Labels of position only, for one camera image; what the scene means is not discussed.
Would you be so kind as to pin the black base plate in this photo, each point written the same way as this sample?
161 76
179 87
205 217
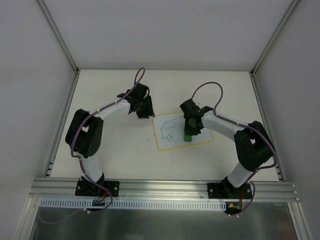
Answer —
225 191
111 188

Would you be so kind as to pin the right aluminium frame post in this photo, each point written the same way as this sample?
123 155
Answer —
276 82

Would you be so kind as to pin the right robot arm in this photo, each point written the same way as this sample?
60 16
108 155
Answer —
252 143

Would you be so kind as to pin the green whiteboard eraser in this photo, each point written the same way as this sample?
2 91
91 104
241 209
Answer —
188 138

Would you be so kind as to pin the yellow-framed small whiteboard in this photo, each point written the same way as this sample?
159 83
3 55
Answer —
169 132

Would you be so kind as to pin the white slotted cable duct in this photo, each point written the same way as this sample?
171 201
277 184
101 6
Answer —
131 204

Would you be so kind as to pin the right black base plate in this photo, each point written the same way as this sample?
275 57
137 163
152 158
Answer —
225 191

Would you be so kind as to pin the aluminium mounting rail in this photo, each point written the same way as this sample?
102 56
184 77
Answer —
177 190

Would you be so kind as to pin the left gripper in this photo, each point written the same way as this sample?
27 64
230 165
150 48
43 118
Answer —
145 107

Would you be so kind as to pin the left aluminium frame post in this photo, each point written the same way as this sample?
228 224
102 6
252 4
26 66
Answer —
67 102

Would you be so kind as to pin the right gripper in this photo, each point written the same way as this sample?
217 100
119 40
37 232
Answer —
191 126

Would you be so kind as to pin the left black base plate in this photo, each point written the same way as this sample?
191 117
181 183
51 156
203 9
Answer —
111 188

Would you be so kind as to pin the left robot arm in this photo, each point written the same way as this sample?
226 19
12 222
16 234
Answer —
85 133

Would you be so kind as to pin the aluminium frame post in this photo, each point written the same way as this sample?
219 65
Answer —
67 102
276 82

